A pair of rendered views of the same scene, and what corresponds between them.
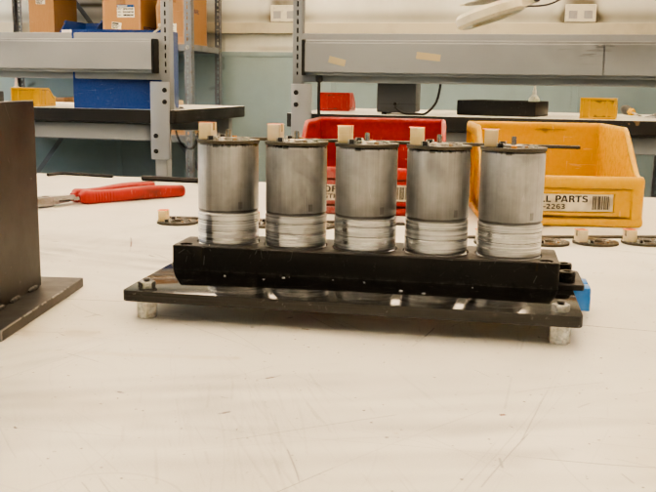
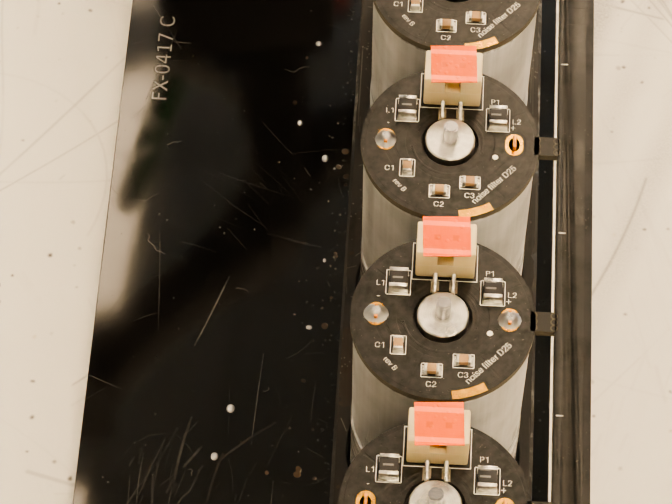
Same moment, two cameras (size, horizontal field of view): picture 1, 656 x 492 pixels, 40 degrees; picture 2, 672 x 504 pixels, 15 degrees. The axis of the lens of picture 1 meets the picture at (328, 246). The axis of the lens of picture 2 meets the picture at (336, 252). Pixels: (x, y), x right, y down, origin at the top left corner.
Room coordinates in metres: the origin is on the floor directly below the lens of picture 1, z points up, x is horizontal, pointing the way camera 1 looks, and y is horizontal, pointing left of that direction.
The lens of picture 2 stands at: (0.31, -0.20, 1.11)
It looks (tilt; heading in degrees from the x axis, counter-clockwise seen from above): 60 degrees down; 83
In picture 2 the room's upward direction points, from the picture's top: straight up
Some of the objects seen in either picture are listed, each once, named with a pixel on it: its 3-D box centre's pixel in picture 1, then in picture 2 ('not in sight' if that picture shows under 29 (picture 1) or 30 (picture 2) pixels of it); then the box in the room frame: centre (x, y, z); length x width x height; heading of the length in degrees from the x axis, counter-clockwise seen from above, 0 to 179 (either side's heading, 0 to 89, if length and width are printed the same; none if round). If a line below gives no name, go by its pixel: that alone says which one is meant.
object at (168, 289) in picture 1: (356, 294); (323, 328); (0.34, -0.01, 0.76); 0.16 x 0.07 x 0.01; 80
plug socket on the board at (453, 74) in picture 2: (348, 134); (452, 83); (0.35, -0.01, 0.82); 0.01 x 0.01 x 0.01; 80
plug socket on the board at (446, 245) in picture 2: (419, 136); (445, 255); (0.35, -0.03, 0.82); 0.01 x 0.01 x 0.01; 80
